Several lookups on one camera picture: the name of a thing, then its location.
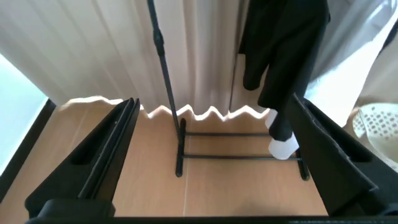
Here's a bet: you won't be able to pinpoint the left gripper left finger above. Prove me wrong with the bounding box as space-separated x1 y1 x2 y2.
24 97 141 218

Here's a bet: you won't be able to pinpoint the white garment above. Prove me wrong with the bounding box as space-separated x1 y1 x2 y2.
264 6 398 161

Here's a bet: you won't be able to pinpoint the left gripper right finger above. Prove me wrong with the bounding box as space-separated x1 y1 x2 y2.
285 93 398 217

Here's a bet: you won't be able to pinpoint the beige curtain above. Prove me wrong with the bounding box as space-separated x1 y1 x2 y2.
0 0 398 123

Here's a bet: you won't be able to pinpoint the black clothes rack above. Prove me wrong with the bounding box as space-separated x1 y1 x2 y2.
146 0 311 182

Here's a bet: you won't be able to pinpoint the black shorts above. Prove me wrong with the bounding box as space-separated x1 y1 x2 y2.
238 0 331 142

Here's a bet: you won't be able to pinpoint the white laundry basket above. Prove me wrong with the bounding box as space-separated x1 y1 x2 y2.
351 102 398 174

